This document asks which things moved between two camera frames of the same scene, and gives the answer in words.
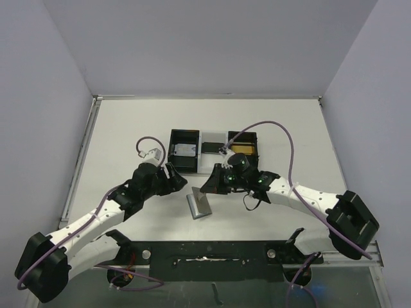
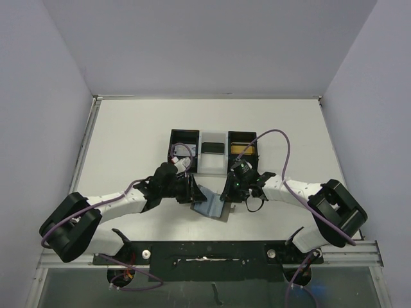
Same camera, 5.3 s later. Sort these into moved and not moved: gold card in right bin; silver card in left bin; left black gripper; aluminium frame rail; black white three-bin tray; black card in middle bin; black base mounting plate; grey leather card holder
Moved: left black gripper; grey leather card holder
Not moved: silver card in left bin; aluminium frame rail; black white three-bin tray; black base mounting plate; black card in middle bin; gold card in right bin
